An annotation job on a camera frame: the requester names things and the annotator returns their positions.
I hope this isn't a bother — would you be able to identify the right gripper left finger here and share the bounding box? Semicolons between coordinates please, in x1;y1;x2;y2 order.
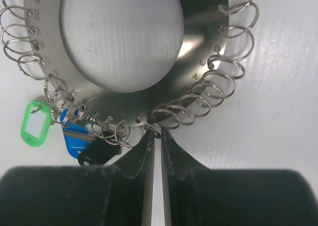
0;132;155;226

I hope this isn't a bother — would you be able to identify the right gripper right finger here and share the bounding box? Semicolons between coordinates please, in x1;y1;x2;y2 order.
161;128;318;226

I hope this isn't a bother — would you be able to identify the metal key organizer ring disc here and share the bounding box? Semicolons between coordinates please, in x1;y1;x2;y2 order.
0;0;259;150

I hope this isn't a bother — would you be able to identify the black key tag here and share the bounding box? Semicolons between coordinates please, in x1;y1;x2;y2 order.
78;138;122;166

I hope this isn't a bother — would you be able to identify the green key tag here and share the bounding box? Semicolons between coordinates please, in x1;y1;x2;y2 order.
20;100;52;147

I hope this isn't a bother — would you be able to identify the blue tag on ring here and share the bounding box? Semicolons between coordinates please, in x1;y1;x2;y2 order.
62;124;92;159

